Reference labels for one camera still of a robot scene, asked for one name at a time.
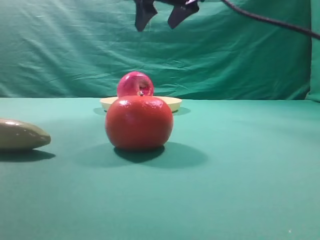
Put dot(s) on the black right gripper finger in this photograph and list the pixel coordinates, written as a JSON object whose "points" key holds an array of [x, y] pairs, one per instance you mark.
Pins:
{"points": [[144, 12]]}

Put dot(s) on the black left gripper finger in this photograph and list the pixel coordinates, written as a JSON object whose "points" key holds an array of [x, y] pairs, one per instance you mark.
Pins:
{"points": [[180, 12]]}

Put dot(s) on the red apple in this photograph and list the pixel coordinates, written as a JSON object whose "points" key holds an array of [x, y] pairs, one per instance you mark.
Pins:
{"points": [[135, 83]]}

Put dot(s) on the pale yellow plate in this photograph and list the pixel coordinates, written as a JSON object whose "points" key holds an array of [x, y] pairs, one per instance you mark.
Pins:
{"points": [[173, 102]]}

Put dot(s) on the green backdrop cloth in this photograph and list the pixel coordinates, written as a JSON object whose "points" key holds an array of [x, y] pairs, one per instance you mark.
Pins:
{"points": [[81, 48]]}

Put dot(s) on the orange red tomato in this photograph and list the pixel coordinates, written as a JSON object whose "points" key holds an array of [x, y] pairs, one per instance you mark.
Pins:
{"points": [[138, 123]]}

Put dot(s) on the olive green mango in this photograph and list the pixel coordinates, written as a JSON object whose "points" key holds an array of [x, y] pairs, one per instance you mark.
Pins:
{"points": [[16, 135]]}

